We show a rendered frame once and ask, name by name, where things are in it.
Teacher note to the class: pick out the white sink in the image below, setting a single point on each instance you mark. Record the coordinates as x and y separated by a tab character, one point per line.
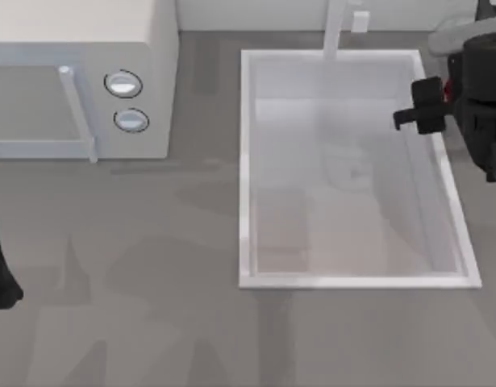
352	225

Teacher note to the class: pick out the pale microwave oven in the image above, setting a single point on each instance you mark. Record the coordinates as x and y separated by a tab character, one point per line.
159	101

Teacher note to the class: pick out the microwave oven glass door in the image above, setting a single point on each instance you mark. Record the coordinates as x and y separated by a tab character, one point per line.
26	105

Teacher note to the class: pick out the small round microwave knob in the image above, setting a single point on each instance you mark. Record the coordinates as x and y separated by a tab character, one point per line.
131	120

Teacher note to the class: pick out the tall white tap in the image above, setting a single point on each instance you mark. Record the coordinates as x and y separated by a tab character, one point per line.
332	36

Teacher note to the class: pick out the large round microwave knob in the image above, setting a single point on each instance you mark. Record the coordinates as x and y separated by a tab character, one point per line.
123	84

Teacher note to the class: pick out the white wall socket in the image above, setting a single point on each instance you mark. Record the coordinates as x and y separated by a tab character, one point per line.
360	22

